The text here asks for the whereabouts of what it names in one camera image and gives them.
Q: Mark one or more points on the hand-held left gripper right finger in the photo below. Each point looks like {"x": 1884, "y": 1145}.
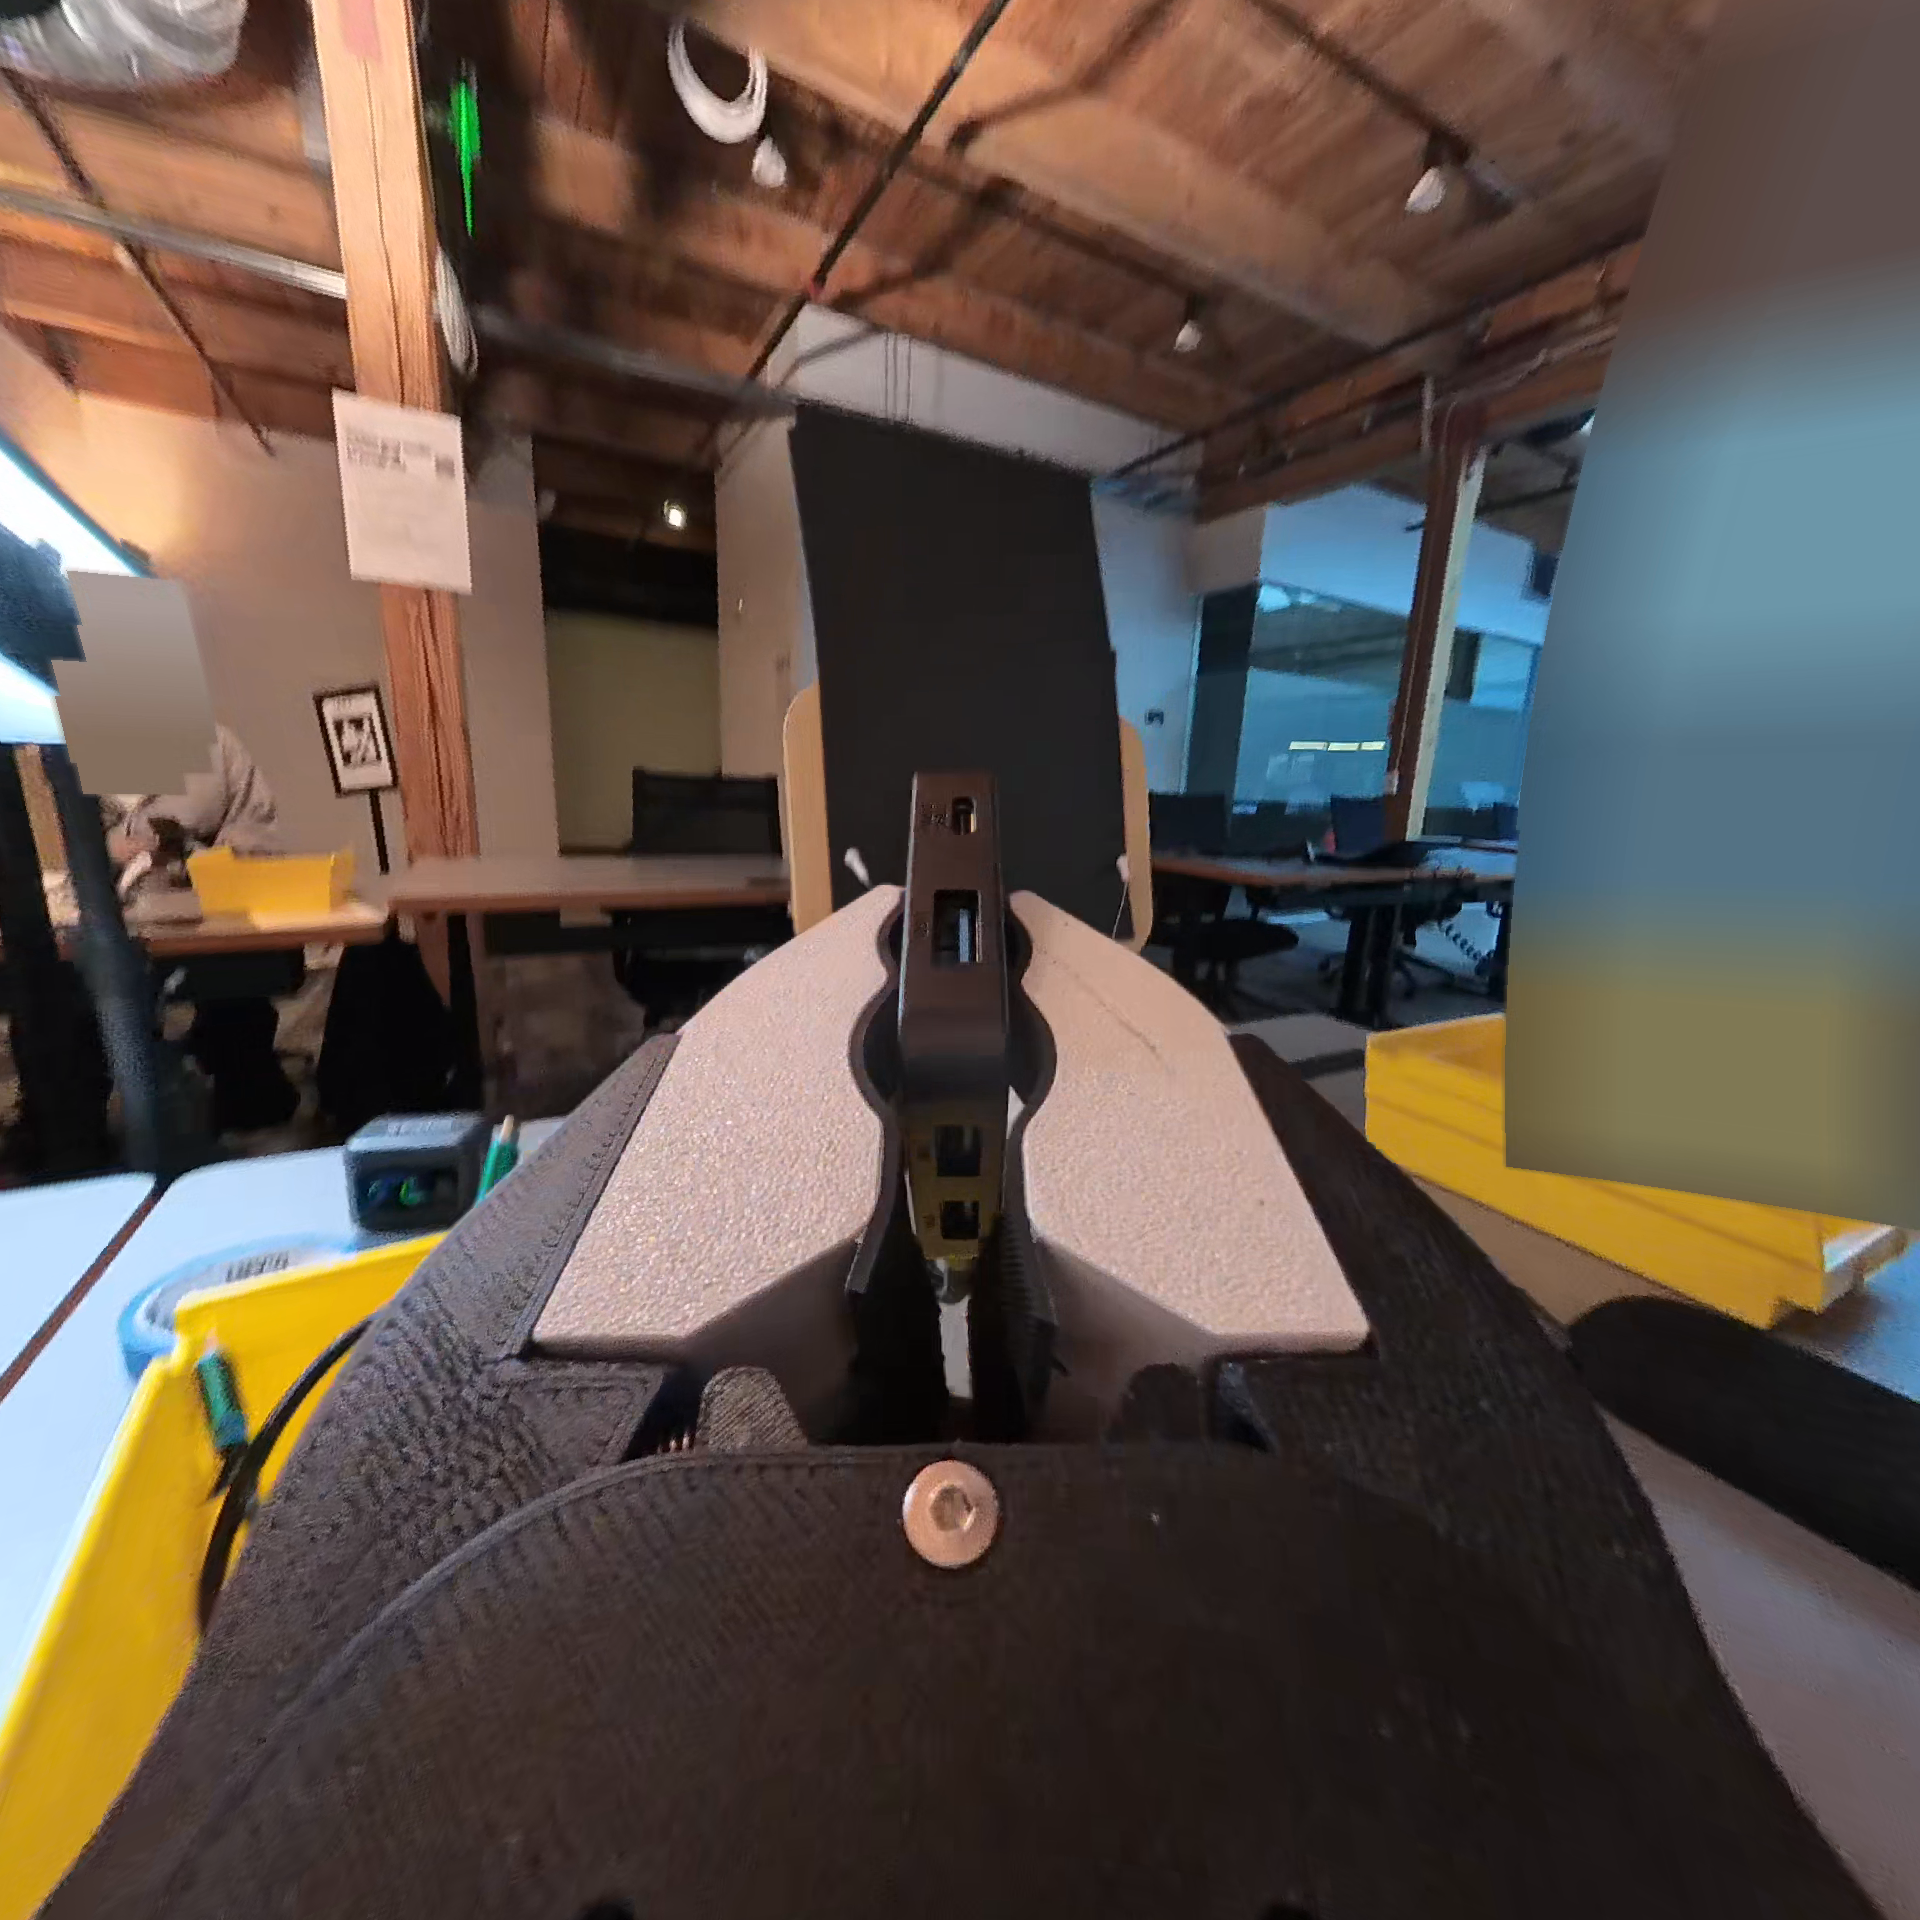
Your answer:
{"x": 1186, "y": 1170}

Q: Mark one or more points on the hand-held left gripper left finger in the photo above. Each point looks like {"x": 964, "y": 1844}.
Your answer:
{"x": 721, "y": 1170}

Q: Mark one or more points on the yellow divided bin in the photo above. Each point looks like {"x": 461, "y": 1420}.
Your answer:
{"x": 90, "y": 1574}
{"x": 1441, "y": 1096}

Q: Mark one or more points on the black hdmi adapter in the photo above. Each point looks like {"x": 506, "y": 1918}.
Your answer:
{"x": 954, "y": 1019}

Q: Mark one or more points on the grey table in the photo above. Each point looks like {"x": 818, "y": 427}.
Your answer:
{"x": 587, "y": 883}

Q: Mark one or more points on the wooden top office desk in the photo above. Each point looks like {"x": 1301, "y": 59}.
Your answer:
{"x": 1291, "y": 866}
{"x": 225, "y": 926}

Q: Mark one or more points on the row of black office chairs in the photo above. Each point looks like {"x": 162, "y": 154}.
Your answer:
{"x": 1350, "y": 840}

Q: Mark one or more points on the small yellow bin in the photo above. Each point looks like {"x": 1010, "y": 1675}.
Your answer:
{"x": 271, "y": 883}

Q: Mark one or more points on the black framed marker sign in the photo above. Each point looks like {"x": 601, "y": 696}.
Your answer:
{"x": 355, "y": 739}

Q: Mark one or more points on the blue tape roll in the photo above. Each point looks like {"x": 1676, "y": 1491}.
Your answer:
{"x": 158, "y": 1306}

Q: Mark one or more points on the black board white stand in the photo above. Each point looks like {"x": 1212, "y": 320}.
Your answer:
{"x": 962, "y": 600}

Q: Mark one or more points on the black quilted wrist rest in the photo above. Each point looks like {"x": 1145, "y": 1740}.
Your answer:
{"x": 1770, "y": 1425}

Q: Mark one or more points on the black light stand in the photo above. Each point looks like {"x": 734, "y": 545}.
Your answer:
{"x": 107, "y": 960}

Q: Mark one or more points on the white paper notice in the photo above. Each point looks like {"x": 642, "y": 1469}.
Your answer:
{"x": 403, "y": 488}

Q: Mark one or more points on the led light panel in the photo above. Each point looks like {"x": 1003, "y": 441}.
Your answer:
{"x": 30, "y": 494}

